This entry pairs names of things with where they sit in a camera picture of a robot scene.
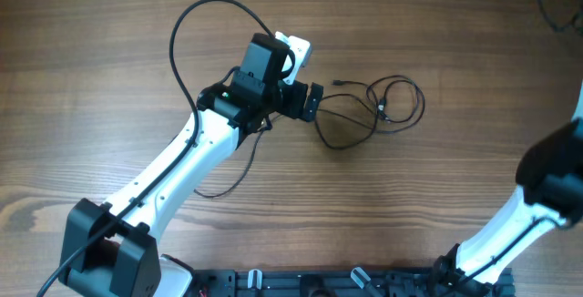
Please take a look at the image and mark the thick black USB cable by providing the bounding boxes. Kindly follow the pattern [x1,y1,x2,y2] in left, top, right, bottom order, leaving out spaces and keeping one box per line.
[536,0,583,37]

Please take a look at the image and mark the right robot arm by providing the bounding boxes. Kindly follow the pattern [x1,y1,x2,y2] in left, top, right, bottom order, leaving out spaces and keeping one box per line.
[427,99,582,296]

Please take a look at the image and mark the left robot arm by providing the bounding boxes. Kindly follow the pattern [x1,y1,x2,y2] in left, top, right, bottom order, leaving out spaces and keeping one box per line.
[56,32,323,296]

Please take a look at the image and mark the black left camera cable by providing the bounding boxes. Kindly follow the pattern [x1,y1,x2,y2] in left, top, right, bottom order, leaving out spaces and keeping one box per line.
[36,0,297,297]

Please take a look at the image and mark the black camera cable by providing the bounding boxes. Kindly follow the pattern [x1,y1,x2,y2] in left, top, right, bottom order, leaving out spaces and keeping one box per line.
[36,0,297,297]
[450,217,566,289]

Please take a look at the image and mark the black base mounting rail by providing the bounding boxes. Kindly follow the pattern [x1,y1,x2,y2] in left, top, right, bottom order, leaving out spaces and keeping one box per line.
[189,267,516,297]

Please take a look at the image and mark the black right camera cable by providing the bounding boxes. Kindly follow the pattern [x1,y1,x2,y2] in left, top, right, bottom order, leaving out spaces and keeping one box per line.
[450,217,566,289]

